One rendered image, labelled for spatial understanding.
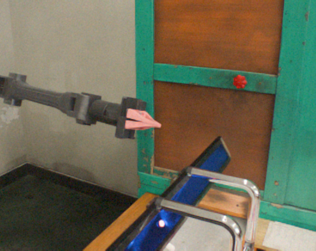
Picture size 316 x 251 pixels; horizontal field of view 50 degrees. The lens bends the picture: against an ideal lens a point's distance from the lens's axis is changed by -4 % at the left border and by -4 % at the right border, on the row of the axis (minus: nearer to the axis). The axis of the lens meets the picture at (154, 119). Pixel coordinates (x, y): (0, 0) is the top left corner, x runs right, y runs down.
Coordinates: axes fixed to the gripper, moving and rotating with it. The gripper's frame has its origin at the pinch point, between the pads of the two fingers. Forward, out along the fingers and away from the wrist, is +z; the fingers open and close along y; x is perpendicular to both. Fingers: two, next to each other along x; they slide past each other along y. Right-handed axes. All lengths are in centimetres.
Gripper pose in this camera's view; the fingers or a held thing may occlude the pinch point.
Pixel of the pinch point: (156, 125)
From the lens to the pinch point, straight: 82.3
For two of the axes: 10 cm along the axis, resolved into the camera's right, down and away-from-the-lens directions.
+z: 7.9, 1.9, -5.8
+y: -2.0, 9.8, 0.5
